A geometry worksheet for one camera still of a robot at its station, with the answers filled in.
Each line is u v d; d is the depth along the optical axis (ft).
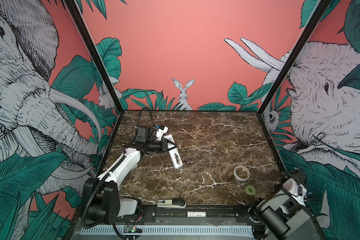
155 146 2.31
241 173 2.90
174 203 2.39
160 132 2.50
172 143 2.55
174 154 2.50
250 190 2.69
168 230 2.30
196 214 2.39
